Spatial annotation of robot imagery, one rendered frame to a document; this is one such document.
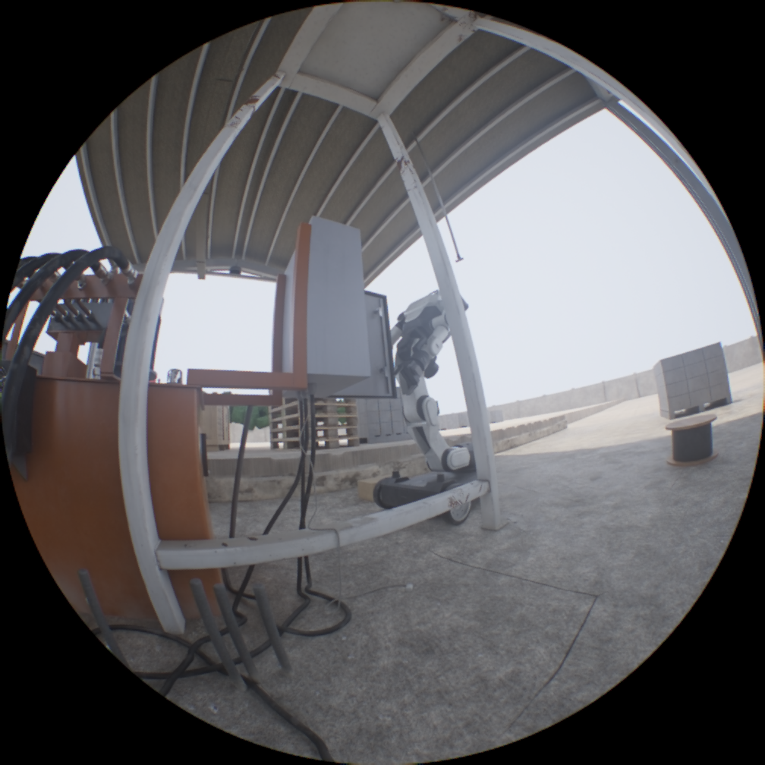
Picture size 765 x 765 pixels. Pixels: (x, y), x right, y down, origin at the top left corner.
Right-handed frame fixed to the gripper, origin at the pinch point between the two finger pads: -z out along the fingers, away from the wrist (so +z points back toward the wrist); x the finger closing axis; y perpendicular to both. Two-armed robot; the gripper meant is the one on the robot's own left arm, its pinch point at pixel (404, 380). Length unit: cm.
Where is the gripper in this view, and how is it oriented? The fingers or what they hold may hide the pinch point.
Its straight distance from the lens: 113.0
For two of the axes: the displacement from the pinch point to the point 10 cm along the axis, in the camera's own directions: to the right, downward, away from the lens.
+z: 5.2, -6.2, 5.9
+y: 6.5, -1.6, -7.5
